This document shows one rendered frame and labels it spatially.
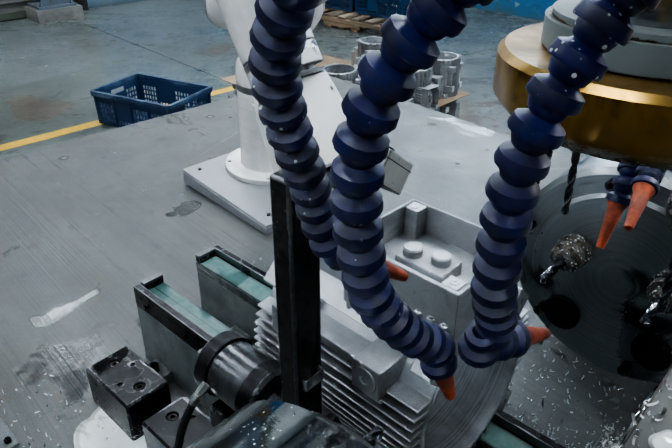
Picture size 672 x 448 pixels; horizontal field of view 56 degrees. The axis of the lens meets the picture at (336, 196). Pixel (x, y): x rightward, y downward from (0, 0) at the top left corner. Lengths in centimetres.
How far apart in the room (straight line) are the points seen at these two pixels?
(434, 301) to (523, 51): 21
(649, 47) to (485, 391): 42
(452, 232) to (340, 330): 14
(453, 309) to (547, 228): 27
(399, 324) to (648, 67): 18
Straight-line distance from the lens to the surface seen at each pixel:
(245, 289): 87
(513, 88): 37
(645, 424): 43
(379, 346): 54
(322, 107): 68
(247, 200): 129
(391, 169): 88
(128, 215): 134
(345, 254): 28
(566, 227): 73
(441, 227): 60
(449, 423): 67
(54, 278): 119
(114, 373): 87
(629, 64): 36
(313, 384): 52
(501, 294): 31
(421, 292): 51
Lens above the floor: 143
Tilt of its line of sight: 28 degrees down
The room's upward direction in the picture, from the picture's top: straight up
